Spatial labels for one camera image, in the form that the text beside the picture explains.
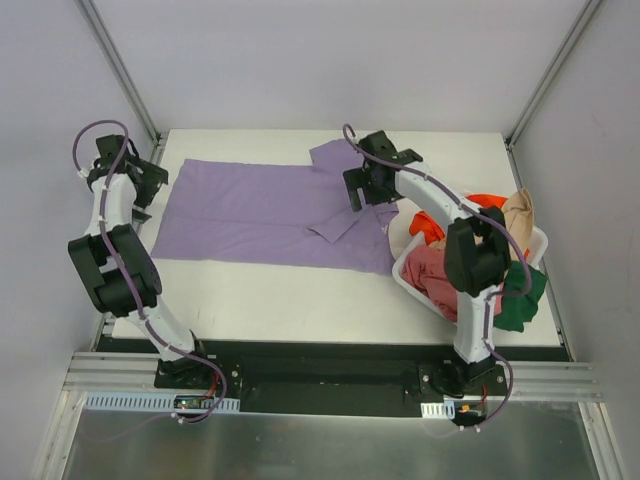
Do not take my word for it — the purple t shirt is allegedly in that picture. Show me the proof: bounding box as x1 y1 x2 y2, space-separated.
152 140 398 276

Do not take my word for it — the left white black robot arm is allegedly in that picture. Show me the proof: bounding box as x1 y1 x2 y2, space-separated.
68 134 212 389

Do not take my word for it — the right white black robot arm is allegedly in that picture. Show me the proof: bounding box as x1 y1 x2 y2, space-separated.
342 124 516 395

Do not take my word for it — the orange t shirt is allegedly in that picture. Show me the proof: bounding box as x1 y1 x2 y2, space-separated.
409 193 507 245

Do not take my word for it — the pink t shirt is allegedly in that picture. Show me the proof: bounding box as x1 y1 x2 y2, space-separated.
392 236 486 326

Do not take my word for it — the beige t shirt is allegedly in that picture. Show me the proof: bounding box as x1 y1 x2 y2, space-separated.
472 187 536 261

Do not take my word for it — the white laundry basket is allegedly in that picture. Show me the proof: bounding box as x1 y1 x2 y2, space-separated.
390 197 550 341

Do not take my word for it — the green t shirt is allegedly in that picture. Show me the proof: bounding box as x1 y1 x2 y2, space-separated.
494 262 547 333

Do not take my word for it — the left aluminium corner post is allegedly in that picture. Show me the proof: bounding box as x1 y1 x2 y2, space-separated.
74 0 162 146

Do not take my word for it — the aluminium corner post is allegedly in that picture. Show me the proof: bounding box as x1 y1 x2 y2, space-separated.
503 0 604 149
74 0 162 146

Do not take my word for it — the right aluminium corner post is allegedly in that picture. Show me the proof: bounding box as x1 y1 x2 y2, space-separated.
503 0 604 149

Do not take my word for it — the aluminium frame rail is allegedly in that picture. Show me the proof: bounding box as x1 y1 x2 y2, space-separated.
63 352 159 391

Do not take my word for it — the left white cable duct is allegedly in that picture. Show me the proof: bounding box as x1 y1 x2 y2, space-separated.
85 392 240 415

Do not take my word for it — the white cable duct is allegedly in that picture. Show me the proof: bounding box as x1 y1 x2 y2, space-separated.
85 392 240 415
420 400 456 420

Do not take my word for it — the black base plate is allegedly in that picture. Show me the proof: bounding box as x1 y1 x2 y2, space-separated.
97 335 571 415

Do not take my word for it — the right white cable duct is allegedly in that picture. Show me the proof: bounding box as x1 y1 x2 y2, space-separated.
420 400 456 420

